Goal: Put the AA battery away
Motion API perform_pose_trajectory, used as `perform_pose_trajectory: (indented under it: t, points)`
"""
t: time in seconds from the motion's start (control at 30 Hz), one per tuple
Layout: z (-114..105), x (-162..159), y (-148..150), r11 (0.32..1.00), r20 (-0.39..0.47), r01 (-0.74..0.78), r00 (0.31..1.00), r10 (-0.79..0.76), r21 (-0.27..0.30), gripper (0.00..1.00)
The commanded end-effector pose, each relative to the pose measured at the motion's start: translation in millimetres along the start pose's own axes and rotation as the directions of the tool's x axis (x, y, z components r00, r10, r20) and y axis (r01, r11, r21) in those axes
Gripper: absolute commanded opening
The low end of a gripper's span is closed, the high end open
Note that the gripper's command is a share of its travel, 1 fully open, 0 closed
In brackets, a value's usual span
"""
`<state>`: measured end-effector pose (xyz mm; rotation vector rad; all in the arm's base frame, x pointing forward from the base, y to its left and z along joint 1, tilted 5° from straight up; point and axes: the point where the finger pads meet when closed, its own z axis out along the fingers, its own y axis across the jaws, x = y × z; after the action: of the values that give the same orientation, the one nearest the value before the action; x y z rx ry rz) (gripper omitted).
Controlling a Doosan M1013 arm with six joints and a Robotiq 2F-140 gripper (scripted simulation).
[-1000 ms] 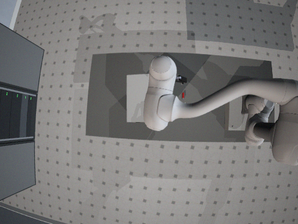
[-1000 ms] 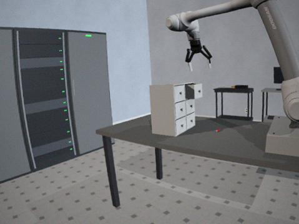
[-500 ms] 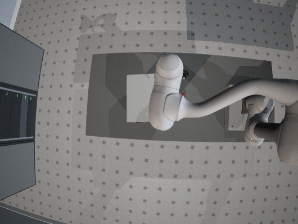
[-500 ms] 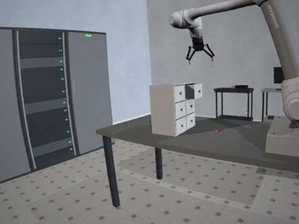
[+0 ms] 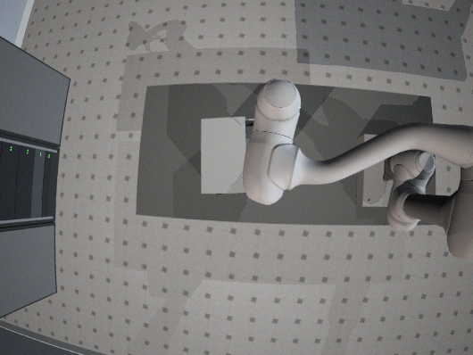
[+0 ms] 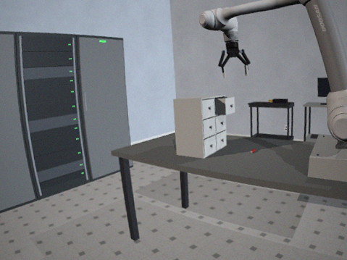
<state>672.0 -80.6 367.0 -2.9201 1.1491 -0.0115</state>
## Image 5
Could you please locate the white drawer front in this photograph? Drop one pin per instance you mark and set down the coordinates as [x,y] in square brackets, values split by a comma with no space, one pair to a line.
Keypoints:
[248,130]

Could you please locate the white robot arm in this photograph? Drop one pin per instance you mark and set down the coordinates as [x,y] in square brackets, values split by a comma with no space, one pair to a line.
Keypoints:
[273,164]

